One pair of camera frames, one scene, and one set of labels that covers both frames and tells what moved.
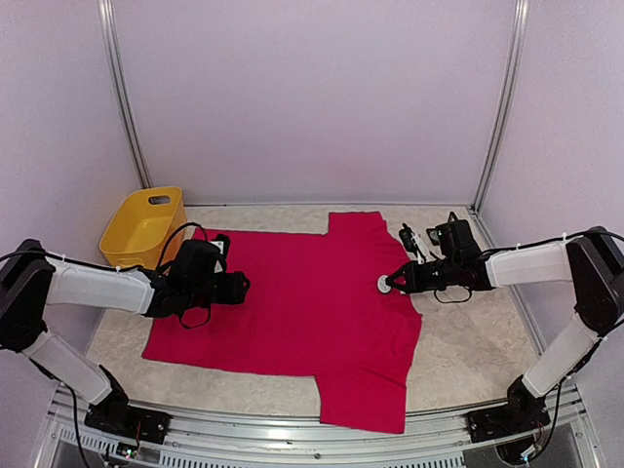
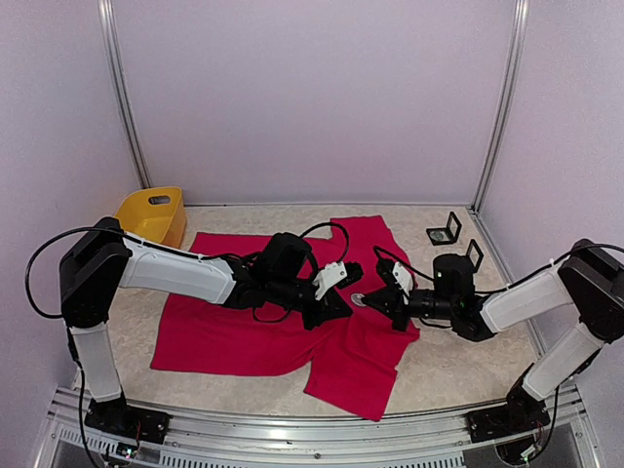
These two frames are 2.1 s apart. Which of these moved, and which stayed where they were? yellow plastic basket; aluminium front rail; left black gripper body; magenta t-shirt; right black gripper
Moved: right black gripper; magenta t-shirt; left black gripper body
Stayed: aluminium front rail; yellow plastic basket
